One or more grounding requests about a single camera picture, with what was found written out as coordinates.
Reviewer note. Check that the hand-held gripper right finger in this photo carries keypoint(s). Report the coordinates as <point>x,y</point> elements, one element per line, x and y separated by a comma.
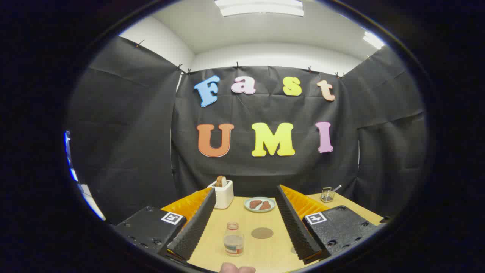
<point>295,223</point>

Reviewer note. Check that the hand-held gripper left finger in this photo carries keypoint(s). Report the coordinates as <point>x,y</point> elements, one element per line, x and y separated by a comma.
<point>197,227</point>

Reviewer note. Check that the round brown coaster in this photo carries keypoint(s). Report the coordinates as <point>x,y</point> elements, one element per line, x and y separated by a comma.
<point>262,233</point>

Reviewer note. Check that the clear plastic juice bottle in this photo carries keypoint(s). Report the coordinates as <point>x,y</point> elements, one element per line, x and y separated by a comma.
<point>233,242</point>

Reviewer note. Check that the brown food piece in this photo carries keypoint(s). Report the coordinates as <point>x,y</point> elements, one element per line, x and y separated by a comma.
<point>255,204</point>
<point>265,206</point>

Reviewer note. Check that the white toaster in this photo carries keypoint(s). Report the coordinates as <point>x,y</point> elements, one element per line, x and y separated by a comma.
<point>223,197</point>

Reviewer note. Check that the wooden table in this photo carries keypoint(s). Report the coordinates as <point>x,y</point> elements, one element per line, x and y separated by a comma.
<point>265,254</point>

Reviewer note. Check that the pale round plate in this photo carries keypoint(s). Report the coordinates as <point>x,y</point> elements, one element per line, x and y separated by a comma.
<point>248,206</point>

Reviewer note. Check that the toast bread slice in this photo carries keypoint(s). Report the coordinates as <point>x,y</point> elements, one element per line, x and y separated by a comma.
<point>221,181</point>

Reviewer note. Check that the metal spoon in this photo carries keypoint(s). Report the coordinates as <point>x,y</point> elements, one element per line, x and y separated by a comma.
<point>337,188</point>

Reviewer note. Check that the black backdrop cloth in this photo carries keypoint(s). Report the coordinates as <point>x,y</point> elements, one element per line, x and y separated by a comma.
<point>132,132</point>

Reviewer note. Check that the small ceiling light panel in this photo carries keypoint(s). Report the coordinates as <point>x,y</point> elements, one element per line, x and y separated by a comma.
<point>373,40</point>

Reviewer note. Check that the large ceiling light panel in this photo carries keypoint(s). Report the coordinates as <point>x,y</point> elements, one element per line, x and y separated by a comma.
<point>261,8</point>

